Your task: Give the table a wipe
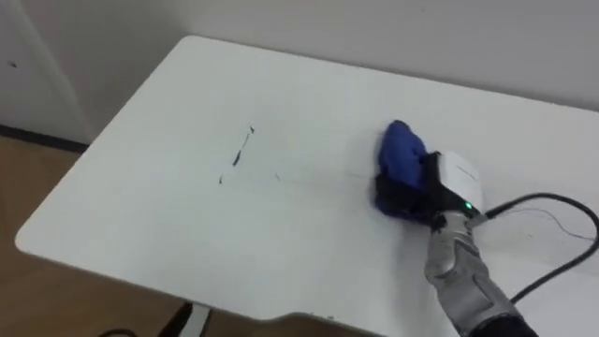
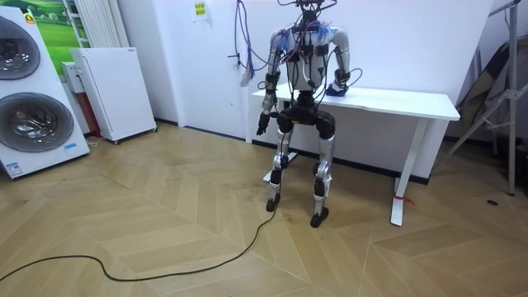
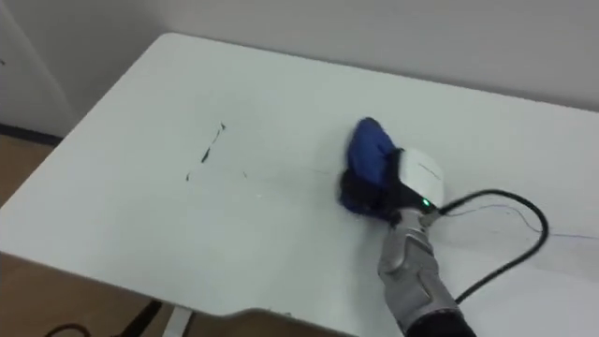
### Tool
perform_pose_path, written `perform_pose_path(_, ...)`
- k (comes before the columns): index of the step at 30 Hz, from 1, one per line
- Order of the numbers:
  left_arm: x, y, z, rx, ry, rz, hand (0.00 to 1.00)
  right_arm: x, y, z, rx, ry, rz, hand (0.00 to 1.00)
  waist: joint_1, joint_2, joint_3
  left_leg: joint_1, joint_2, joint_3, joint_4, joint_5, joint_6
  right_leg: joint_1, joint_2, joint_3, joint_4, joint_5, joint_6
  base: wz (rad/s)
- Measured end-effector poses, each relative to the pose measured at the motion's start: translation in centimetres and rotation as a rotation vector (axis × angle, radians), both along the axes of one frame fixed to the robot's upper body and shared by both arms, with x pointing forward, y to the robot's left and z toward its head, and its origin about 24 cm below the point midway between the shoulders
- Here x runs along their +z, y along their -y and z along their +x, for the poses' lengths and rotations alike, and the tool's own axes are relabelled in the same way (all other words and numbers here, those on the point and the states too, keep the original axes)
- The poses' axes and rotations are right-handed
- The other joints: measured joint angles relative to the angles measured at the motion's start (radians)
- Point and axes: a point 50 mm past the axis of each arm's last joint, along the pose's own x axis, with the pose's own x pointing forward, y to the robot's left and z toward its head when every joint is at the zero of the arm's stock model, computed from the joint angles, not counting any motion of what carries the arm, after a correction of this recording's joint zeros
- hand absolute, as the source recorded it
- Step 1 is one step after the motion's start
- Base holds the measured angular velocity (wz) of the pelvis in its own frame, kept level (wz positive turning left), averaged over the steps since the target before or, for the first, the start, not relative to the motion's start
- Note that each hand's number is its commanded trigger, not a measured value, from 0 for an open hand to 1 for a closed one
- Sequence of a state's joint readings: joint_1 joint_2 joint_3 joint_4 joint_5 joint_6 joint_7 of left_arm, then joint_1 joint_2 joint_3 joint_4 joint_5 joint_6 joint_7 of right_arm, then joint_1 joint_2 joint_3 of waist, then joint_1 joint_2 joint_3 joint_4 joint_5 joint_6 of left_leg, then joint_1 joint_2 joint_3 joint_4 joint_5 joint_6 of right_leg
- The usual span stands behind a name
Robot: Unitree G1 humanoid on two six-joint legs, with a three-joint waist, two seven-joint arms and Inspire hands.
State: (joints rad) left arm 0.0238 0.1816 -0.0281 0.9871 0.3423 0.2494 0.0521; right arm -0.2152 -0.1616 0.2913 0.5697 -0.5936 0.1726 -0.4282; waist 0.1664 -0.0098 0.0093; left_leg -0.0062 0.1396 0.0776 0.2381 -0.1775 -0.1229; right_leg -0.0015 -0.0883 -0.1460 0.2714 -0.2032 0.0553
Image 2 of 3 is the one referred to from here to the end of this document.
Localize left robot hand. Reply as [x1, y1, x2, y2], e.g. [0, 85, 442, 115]
[255, 111, 272, 137]

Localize blue cloth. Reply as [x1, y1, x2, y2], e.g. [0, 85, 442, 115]
[324, 83, 348, 98]

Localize robot body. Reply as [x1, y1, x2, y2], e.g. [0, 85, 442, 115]
[276, 0, 340, 127]

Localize white desk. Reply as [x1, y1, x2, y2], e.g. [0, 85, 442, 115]
[246, 82, 462, 228]

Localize robot legs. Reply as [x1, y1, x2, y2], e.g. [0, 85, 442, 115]
[263, 110, 337, 229]

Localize dark brown fabric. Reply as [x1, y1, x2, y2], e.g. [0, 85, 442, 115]
[456, 39, 513, 127]

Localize white air purifier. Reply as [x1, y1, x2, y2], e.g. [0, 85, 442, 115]
[69, 46, 158, 145]

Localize red container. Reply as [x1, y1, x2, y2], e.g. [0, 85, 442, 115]
[77, 92, 102, 138]

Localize grey metal stand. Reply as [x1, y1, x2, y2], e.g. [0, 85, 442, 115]
[431, 0, 528, 197]

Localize white radiator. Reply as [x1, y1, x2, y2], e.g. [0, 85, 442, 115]
[73, 0, 131, 50]

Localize small white box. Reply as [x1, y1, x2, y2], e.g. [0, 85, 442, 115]
[61, 61, 86, 94]

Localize white washing machine tower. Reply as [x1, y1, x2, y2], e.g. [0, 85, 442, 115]
[0, 4, 91, 181]

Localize cable bundle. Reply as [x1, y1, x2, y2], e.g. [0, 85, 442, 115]
[226, 0, 290, 88]

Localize yellow wall notice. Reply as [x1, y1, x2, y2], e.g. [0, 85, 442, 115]
[191, 1, 209, 21]

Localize black floor cable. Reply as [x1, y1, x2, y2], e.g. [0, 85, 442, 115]
[0, 130, 286, 284]

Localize green landscape wall poster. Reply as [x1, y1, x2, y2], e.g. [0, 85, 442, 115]
[0, 0, 90, 78]

